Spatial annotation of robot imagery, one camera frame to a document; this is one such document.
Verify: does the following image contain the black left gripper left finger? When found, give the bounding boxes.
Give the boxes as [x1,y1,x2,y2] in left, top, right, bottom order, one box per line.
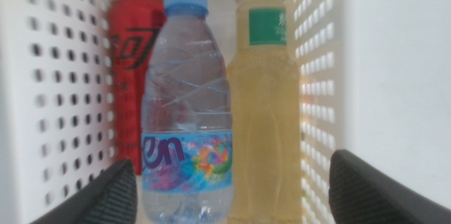
[30,158,138,224]

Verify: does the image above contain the red cola can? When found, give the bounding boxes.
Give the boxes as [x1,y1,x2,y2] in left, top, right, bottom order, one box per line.
[107,0,166,176]

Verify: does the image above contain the yellow tea bottle green label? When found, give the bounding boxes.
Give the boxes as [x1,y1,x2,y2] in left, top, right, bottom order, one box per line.
[225,0,304,224]

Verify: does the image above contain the white perforated plastic basket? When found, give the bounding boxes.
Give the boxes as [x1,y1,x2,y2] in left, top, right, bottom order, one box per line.
[0,0,345,224]

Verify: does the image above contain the clear water bottle blue cap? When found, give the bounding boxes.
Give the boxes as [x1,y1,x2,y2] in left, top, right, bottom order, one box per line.
[140,0,234,224]

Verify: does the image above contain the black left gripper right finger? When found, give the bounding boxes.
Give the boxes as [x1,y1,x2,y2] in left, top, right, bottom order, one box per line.
[328,149,451,224]

